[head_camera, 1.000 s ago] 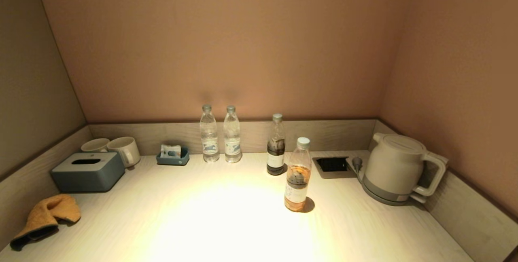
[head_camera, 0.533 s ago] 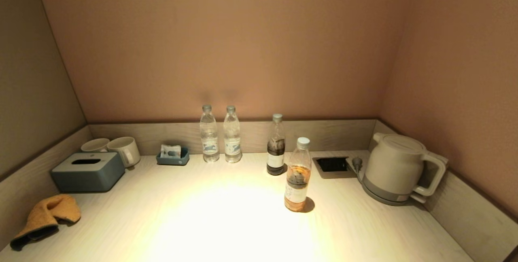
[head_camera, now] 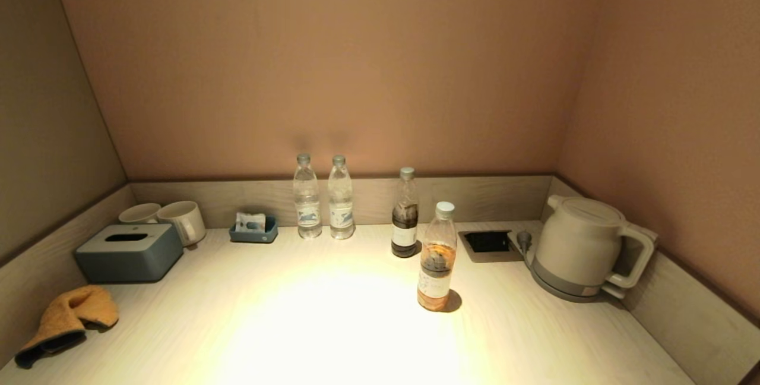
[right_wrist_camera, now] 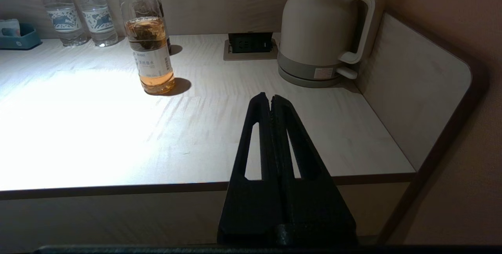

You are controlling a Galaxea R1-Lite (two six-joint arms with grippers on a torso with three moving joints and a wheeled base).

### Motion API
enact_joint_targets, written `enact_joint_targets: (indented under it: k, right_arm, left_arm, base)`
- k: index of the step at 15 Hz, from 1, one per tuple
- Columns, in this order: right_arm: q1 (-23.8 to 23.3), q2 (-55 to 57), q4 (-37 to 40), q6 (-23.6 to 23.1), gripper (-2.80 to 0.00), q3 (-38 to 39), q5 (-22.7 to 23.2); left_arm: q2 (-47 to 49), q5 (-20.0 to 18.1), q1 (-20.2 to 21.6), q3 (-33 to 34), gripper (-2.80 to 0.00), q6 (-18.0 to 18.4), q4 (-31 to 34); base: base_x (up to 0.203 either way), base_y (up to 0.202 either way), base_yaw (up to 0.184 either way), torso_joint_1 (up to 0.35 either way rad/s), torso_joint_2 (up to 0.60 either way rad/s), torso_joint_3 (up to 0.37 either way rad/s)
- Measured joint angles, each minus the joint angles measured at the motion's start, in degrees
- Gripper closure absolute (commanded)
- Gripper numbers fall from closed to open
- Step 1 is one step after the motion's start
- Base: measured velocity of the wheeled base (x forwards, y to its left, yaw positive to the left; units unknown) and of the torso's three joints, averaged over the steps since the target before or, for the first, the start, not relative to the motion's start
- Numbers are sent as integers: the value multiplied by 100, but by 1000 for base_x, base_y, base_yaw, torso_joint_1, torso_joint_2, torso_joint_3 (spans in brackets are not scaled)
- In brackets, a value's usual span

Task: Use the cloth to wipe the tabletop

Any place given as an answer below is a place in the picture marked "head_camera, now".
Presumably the orange microfibre cloth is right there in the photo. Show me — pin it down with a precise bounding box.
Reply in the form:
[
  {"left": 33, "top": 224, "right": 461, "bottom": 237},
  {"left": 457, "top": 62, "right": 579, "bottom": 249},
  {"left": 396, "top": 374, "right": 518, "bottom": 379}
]
[{"left": 15, "top": 285, "right": 119, "bottom": 369}]

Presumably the clear water bottle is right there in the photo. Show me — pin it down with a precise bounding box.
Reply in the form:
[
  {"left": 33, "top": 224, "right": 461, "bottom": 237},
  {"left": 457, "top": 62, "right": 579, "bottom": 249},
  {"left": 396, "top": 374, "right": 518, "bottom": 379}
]
[
  {"left": 328, "top": 155, "right": 356, "bottom": 240},
  {"left": 293, "top": 154, "right": 323, "bottom": 239}
]

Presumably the dark tea bottle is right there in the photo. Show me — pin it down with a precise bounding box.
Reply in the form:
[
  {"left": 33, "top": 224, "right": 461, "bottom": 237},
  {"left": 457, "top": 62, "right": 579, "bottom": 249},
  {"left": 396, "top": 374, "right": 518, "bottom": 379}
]
[{"left": 391, "top": 167, "right": 420, "bottom": 258}]

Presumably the amber tea bottle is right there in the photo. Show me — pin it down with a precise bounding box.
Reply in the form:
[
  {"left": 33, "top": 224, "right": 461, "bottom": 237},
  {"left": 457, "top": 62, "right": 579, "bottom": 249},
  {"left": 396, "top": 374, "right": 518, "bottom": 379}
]
[{"left": 417, "top": 201, "right": 458, "bottom": 312}]

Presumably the recessed black power socket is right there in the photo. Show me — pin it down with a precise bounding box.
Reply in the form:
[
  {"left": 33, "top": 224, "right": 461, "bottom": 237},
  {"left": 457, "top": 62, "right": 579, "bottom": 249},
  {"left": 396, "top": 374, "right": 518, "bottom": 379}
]
[{"left": 458, "top": 230, "right": 524, "bottom": 263}]

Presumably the white sachet packet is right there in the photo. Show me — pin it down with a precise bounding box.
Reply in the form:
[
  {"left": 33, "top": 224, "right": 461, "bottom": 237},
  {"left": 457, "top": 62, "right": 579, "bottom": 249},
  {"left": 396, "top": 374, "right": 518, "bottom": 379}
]
[{"left": 235, "top": 212, "right": 267, "bottom": 233}]

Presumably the small blue tray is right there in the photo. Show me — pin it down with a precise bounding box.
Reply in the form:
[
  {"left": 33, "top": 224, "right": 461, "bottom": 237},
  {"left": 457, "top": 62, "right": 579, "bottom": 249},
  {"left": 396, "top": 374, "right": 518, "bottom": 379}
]
[{"left": 229, "top": 216, "right": 278, "bottom": 244}]

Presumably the grey kettle plug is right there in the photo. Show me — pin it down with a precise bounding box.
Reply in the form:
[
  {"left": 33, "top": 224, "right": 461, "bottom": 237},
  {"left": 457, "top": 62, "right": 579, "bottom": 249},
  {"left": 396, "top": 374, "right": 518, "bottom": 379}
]
[{"left": 515, "top": 230, "right": 535, "bottom": 267}]

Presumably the white ceramic mug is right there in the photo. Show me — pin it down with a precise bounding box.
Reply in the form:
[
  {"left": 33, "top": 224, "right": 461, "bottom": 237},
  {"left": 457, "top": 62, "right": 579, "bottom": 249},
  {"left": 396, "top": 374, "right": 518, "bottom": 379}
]
[
  {"left": 119, "top": 203, "right": 162, "bottom": 225},
  {"left": 157, "top": 201, "right": 207, "bottom": 247}
]

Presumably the cream electric kettle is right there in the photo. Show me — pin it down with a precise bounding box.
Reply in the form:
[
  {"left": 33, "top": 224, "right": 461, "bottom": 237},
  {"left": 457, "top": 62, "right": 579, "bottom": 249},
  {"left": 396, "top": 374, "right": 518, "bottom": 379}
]
[{"left": 533, "top": 195, "right": 656, "bottom": 291}]

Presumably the grey kettle base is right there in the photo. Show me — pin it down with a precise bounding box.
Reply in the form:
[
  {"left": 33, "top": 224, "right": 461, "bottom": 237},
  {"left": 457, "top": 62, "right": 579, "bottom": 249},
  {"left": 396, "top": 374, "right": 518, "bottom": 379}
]
[{"left": 530, "top": 257, "right": 629, "bottom": 304}]

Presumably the grey tissue box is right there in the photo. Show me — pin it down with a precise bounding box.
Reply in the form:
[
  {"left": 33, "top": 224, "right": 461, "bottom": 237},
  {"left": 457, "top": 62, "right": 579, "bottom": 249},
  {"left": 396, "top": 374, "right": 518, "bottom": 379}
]
[{"left": 74, "top": 223, "right": 184, "bottom": 283}]

